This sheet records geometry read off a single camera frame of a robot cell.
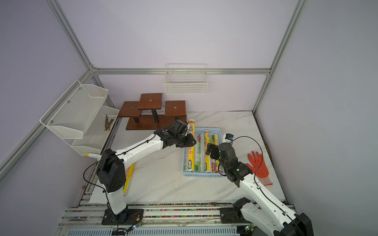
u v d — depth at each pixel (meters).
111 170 0.47
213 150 0.70
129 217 0.72
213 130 1.02
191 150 0.82
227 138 0.69
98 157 0.78
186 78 0.97
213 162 0.89
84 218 0.75
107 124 0.96
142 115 1.01
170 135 0.63
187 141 0.76
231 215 0.74
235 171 0.56
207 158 0.86
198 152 0.95
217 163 0.70
